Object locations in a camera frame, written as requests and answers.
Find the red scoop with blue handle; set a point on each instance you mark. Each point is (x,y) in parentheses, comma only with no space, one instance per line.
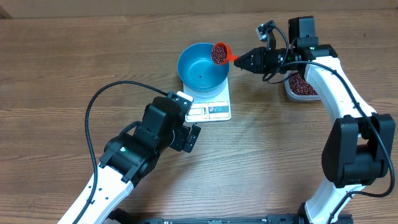
(221,54)

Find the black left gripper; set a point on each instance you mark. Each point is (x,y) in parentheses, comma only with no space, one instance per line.
(183,131)

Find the red adzuki beans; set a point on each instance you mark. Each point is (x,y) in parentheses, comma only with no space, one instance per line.
(299,86)

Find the teal blue bowl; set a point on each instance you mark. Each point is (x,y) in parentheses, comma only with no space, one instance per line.
(197,70)

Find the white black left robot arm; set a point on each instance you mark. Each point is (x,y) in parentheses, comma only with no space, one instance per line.
(133,154)

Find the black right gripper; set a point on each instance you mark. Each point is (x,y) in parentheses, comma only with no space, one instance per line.
(262,66)

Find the white digital kitchen scale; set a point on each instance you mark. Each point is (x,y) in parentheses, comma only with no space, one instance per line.
(209,106)

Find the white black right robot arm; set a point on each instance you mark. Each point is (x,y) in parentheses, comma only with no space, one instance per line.
(358,149)

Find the clear plastic food container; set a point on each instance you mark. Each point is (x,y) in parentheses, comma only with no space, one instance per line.
(292,96)

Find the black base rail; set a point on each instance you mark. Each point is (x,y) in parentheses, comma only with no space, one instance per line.
(119,216)

